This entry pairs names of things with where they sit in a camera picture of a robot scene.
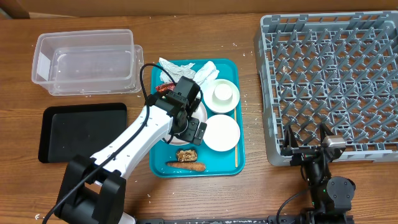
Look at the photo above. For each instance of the wooden chopstick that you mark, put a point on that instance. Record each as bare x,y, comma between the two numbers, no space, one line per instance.
237,136

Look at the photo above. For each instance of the teal plastic serving tray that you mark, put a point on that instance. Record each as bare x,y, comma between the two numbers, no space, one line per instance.
217,163

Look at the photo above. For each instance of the brown nut bar piece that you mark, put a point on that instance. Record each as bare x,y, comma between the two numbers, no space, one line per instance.
189,155

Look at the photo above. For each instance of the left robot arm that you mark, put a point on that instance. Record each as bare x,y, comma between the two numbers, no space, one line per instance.
93,188

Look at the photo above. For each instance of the orange carrot piece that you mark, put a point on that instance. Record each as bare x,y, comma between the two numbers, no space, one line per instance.
192,166

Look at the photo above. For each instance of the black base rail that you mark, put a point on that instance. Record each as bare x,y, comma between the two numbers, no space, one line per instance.
217,221

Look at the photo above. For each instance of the black rectangular tray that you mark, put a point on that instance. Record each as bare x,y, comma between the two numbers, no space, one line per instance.
73,130

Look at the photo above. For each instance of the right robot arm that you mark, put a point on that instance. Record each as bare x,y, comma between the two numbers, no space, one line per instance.
331,196

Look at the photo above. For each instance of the grey paper napkin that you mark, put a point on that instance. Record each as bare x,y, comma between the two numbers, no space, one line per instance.
177,71

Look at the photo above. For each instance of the pale green cup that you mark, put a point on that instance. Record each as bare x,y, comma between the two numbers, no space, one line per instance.
223,92

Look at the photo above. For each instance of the clear plastic bin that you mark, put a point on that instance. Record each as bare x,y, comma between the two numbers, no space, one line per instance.
87,62

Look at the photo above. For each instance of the white tissue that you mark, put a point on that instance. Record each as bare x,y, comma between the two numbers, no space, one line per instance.
206,74

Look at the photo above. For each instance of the red snack wrapper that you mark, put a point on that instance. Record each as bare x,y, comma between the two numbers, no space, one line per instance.
165,87

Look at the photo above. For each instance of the small white plate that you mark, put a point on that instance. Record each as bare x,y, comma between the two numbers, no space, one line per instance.
220,131

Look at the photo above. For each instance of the grey dishwasher rack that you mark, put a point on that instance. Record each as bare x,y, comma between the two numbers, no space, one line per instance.
337,69

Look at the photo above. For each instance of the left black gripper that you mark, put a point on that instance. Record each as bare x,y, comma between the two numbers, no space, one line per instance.
189,134

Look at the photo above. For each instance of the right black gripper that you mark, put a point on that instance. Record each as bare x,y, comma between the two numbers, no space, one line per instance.
289,148

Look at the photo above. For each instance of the pale green bowl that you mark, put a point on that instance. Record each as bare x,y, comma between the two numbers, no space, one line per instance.
221,107

